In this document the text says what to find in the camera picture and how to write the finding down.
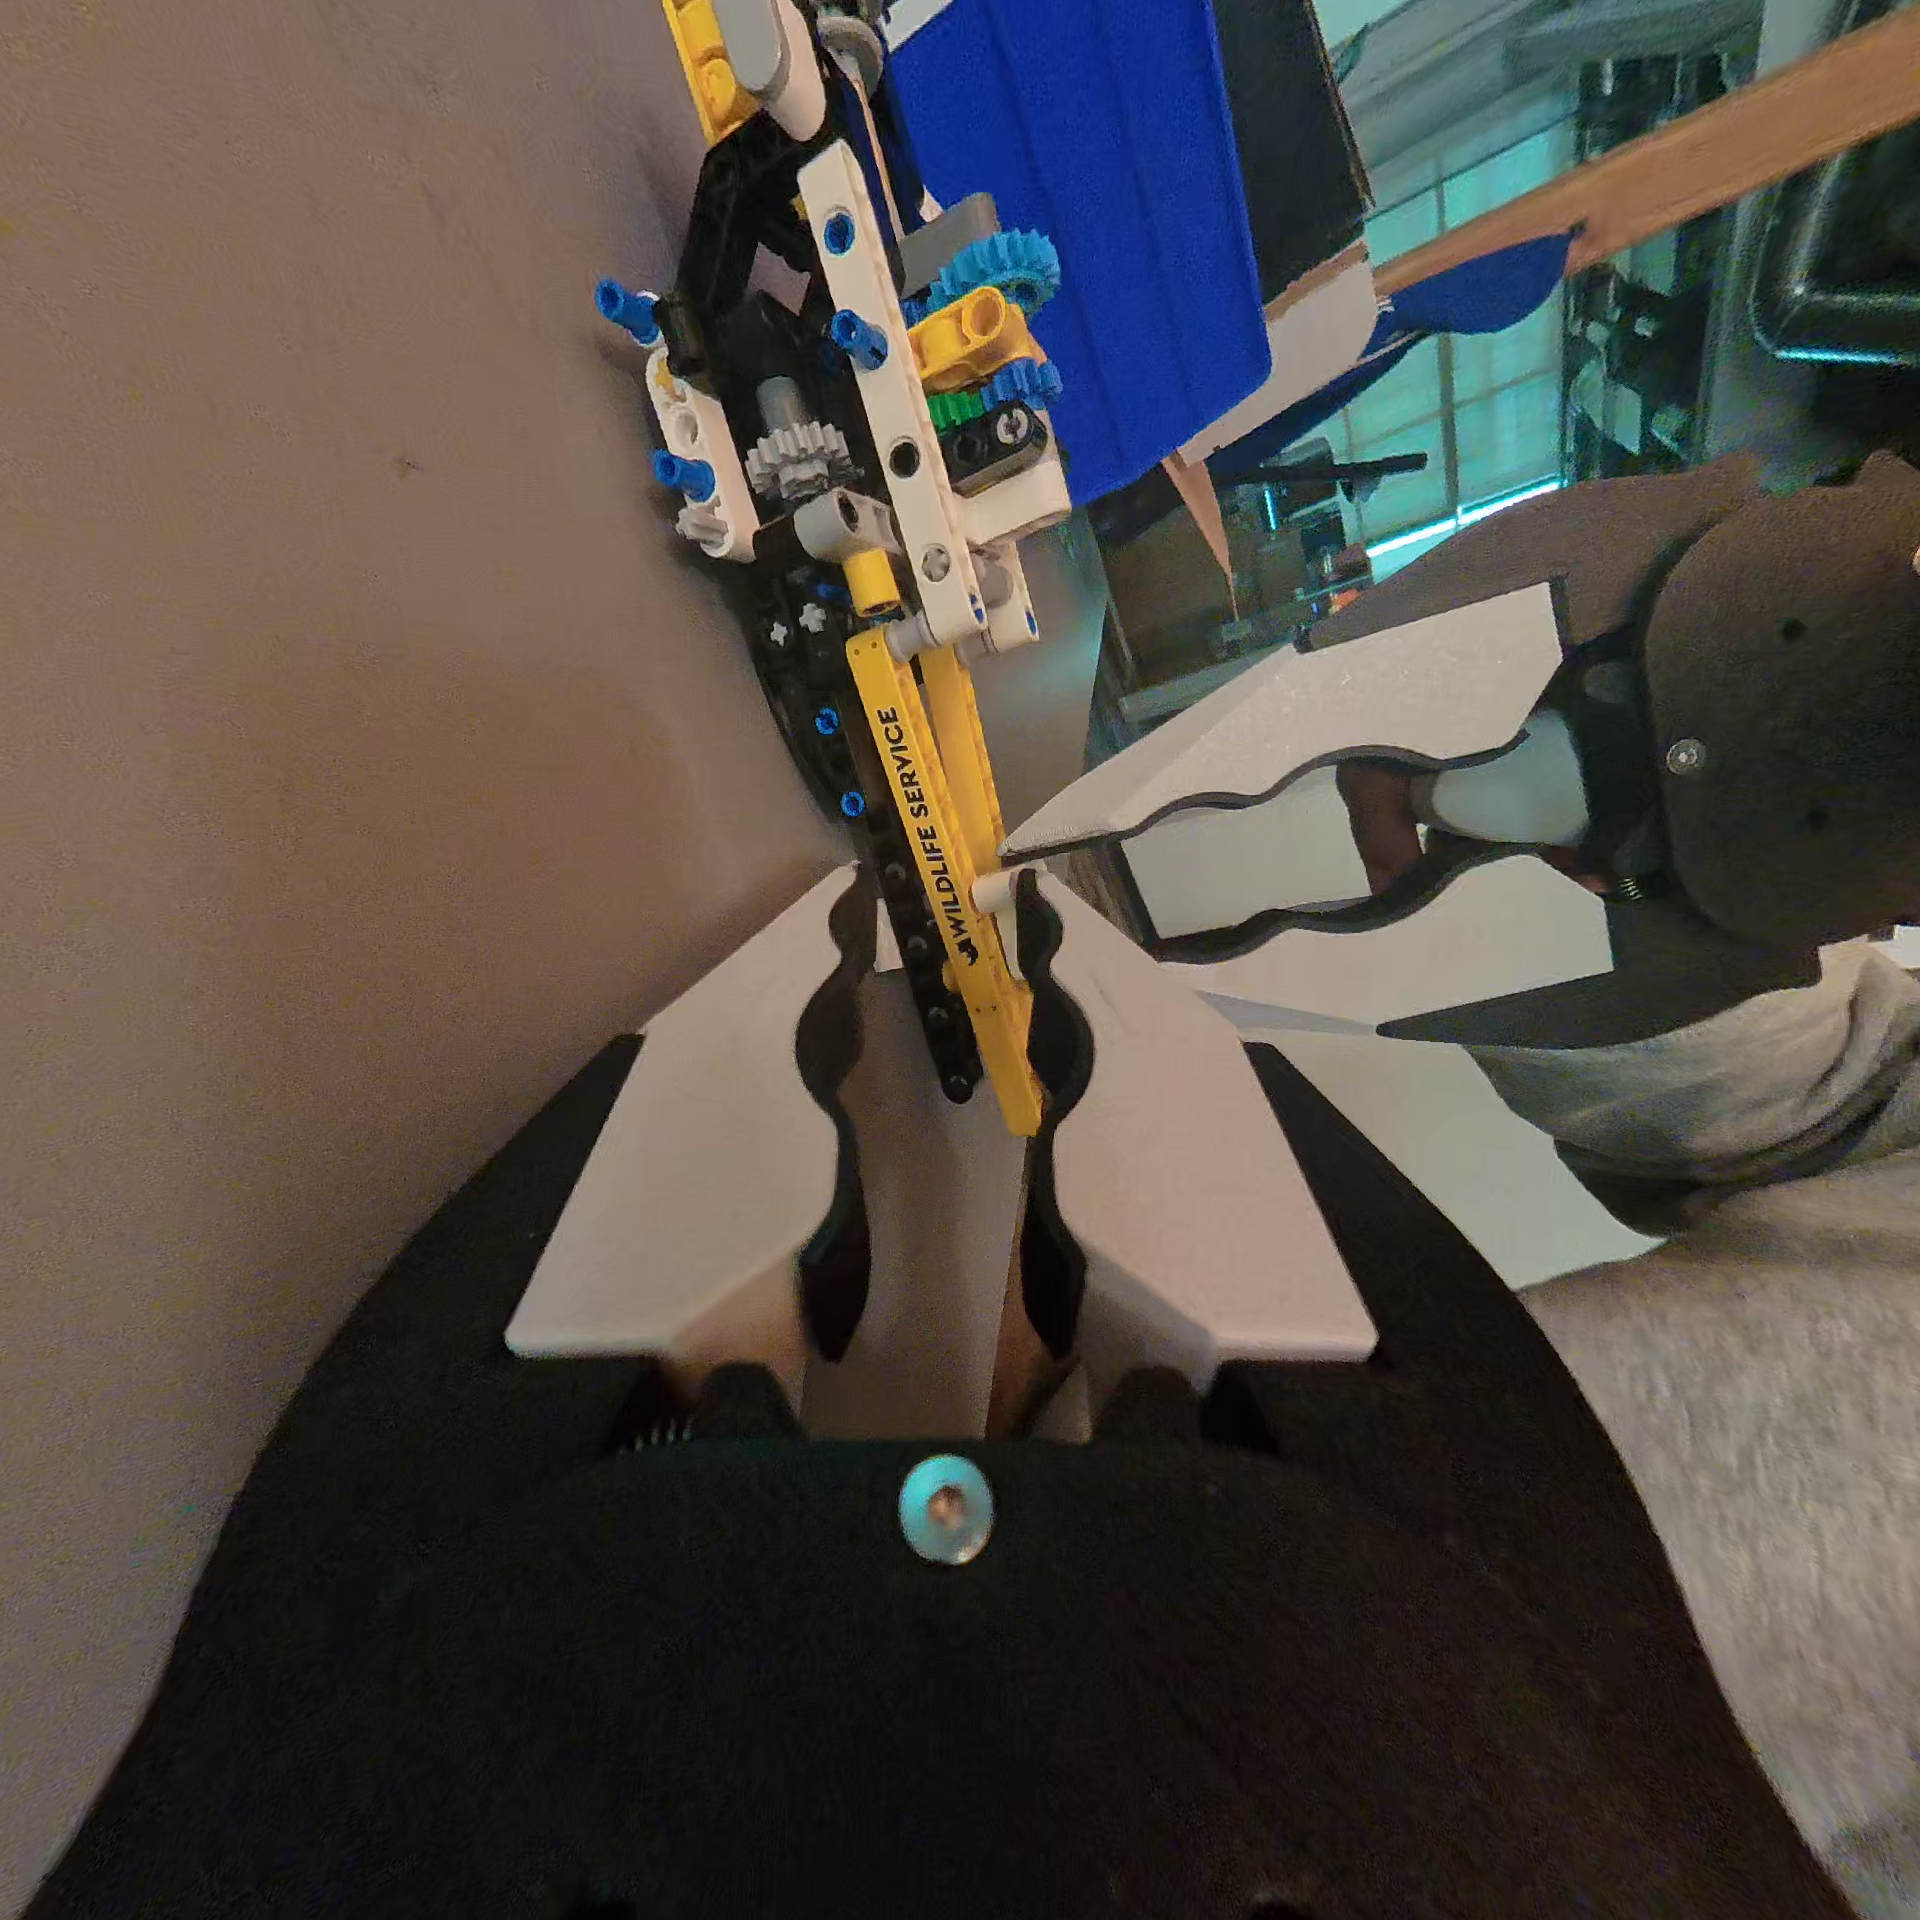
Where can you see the person's right hand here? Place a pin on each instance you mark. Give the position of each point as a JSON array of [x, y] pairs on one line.
[[1380, 833]]

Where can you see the yellow white black lego assembly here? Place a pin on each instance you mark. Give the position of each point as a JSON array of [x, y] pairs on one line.
[[862, 285]]

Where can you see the person's grey clothing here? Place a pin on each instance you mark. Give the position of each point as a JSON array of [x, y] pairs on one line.
[[1739, 1470]]

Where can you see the black chair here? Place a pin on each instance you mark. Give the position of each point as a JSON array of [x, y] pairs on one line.
[[1844, 254]]

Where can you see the person's right forearm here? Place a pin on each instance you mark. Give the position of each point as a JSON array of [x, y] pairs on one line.
[[1723, 1096]]

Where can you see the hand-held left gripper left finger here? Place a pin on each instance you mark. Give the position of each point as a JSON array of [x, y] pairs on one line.
[[674, 1171]]

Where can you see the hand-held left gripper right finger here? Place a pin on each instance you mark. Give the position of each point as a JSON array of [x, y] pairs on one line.
[[1214, 1200]]

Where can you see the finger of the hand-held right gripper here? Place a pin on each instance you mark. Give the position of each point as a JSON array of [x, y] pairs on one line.
[[1424, 968], [1424, 681]]

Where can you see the blue fabric panel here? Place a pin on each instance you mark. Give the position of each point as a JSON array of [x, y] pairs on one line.
[[1094, 225]]

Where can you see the wooden beam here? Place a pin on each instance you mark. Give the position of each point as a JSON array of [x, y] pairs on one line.
[[1651, 173]]

